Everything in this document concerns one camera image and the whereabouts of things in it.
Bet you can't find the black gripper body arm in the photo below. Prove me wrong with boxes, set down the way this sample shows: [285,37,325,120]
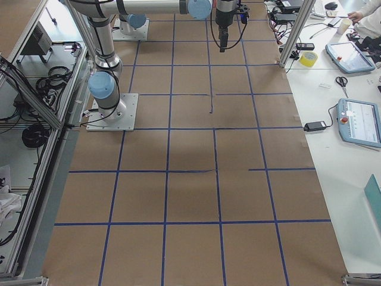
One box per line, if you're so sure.
[216,11,235,36]

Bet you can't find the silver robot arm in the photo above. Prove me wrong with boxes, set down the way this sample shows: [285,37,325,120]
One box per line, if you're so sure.
[115,1,239,52]
[70,1,212,122]

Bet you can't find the metal base plate arm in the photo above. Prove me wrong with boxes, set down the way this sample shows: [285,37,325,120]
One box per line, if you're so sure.
[86,94,139,132]
[112,18,149,42]

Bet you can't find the black mobile phone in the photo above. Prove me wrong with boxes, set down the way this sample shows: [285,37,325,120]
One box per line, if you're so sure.
[295,43,315,51]

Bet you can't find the yellow tape roll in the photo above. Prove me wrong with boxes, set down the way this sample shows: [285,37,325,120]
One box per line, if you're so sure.
[299,51,318,67]

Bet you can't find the white paper cup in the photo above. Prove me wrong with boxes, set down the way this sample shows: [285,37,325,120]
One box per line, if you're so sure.
[336,18,352,35]

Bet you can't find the blue teach pendant far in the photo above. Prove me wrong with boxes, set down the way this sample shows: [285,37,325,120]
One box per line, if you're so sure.
[325,42,376,73]

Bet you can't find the blue teach pendant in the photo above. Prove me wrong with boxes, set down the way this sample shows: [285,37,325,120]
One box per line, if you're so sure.
[336,98,380,148]
[325,42,376,73]

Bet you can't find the black power adapter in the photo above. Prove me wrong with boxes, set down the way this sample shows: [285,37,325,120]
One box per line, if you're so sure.
[303,120,327,132]

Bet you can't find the brown paper mat blue grid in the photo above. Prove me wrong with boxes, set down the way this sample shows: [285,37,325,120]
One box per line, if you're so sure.
[42,1,346,285]

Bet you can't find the blue teach pendant near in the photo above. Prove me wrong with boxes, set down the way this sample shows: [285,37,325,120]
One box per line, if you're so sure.
[336,98,380,148]

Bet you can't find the teal folder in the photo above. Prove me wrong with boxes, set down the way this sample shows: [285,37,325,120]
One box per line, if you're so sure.
[364,174,381,226]

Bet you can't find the crumpled white cloth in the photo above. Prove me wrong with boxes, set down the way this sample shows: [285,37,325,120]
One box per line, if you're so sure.
[1,164,22,225]

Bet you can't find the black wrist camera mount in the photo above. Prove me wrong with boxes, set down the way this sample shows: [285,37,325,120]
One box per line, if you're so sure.
[237,2,249,24]

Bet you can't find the aluminium frame post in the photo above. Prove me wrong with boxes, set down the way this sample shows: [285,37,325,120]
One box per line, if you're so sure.
[279,0,315,68]

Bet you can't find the black handled scissors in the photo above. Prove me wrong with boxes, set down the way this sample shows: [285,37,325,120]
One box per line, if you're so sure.
[335,76,348,98]

